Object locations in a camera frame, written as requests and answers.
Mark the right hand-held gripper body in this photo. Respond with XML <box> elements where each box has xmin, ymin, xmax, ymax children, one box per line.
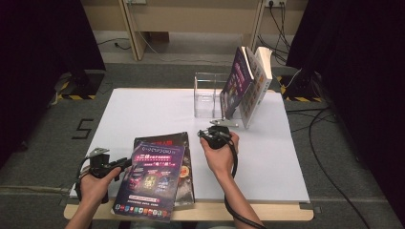
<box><xmin>202</xmin><ymin>117</ymin><xmax>240</xmax><ymax>151</ymax></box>

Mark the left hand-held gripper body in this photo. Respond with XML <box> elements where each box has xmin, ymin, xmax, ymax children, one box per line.
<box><xmin>87</xmin><ymin>147</ymin><xmax>121</xmax><ymax>204</ymax></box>

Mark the purple cover book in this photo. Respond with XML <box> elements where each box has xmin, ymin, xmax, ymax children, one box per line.
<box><xmin>219</xmin><ymin>46</ymin><xmax>256</xmax><ymax>120</ymax></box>
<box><xmin>110</xmin><ymin>140</ymin><xmax>186</xmax><ymax>223</ymax></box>

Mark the clear acrylic book rack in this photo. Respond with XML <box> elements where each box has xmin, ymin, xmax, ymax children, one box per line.
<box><xmin>193</xmin><ymin>72</ymin><xmax>244</xmax><ymax>120</ymax></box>

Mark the black red cover book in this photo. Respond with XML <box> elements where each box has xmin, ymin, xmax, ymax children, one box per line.
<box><xmin>133</xmin><ymin>132</ymin><xmax>196</xmax><ymax>208</ymax></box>

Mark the white picture grid book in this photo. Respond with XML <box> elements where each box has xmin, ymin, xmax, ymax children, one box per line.
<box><xmin>239</xmin><ymin>46</ymin><xmax>274</xmax><ymax>130</ymax></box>

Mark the person's right hand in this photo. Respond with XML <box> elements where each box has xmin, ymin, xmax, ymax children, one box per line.
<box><xmin>200</xmin><ymin>132</ymin><xmax>241</xmax><ymax>179</ymax></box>

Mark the person's left hand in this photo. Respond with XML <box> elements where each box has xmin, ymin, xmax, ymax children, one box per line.
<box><xmin>79</xmin><ymin>167</ymin><xmax>122</xmax><ymax>209</ymax></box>

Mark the white table sheet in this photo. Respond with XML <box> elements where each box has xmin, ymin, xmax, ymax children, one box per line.
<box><xmin>69</xmin><ymin>88</ymin><xmax>311</xmax><ymax>204</ymax></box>

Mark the black stand base striped tape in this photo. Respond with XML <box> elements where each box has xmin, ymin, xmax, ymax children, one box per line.
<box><xmin>276</xmin><ymin>70</ymin><xmax>323</xmax><ymax>103</ymax></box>
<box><xmin>56</xmin><ymin>71</ymin><xmax>106</xmax><ymax>101</ymax></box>

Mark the beige wooden desk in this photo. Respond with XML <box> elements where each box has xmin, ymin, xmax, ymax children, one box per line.
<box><xmin>79</xmin><ymin>0</ymin><xmax>309</xmax><ymax>63</ymax></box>

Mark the black curtain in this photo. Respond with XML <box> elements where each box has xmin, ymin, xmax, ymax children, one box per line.
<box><xmin>286</xmin><ymin>0</ymin><xmax>405</xmax><ymax>219</ymax></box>
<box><xmin>0</xmin><ymin>0</ymin><xmax>107</xmax><ymax>168</ymax></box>

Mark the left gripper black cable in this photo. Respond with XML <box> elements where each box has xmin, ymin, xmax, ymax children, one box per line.
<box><xmin>75</xmin><ymin>156</ymin><xmax>93</xmax><ymax>202</ymax></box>

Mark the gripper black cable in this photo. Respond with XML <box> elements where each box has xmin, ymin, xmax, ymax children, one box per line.
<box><xmin>75</xmin><ymin>156</ymin><xmax>93</xmax><ymax>202</ymax></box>
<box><xmin>223</xmin><ymin>135</ymin><xmax>269</xmax><ymax>229</ymax></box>

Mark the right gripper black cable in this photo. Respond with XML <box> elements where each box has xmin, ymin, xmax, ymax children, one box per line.
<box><xmin>223</xmin><ymin>135</ymin><xmax>269</xmax><ymax>229</ymax></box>

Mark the white floor cable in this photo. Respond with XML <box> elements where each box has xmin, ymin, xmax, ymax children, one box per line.
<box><xmin>137</xmin><ymin>30</ymin><xmax>303</xmax><ymax>90</ymax></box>

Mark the short black floor cable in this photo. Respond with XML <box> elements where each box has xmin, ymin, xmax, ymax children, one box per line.
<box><xmin>286</xmin><ymin>107</ymin><xmax>337</xmax><ymax>134</ymax></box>

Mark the long black floor cable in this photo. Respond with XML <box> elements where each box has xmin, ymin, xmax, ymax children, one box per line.
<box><xmin>307</xmin><ymin>108</ymin><xmax>373</xmax><ymax>229</ymax></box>

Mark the thin black floor cable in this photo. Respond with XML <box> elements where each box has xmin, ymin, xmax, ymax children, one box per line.
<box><xmin>96</xmin><ymin>37</ymin><xmax>132</xmax><ymax>52</ymax></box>

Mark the black cable bundle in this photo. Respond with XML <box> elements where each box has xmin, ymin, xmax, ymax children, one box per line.
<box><xmin>257</xmin><ymin>1</ymin><xmax>292</xmax><ymax>65</ymax></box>

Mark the white wall socket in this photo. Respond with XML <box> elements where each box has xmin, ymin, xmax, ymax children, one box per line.
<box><xmin>264</xmin><ymin>0</ymin><xmax>288</xmax><ymax>9</ymax></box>

